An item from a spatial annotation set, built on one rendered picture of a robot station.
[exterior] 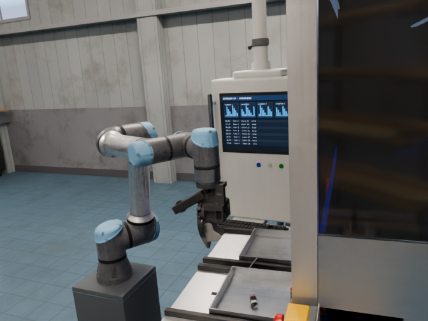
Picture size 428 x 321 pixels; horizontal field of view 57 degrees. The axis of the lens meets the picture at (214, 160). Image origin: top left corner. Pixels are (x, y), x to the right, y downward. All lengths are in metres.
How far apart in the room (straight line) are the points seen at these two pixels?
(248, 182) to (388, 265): 1.19
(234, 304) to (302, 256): 0.38
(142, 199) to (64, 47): 5.21
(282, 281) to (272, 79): 0.97
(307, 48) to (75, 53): 5.77
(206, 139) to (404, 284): 0.60
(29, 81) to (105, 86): 1.51
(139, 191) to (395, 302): 0.99
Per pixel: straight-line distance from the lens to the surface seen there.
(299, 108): 0.91
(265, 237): 1.75
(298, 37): 0.90
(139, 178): 1.58
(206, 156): 1.09
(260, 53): 2.01
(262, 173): 2.04
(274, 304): 1.33
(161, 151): 1.12
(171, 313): 1.30
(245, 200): 2.12
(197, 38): 5.40
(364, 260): 1.01
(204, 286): 1.43
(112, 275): 1.69
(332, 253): 1.01
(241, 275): 1.47
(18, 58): 7.35
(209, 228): 1.17
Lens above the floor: 1.62
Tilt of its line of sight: 14 degrees down
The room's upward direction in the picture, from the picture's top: 4 degrees counter-clockwise
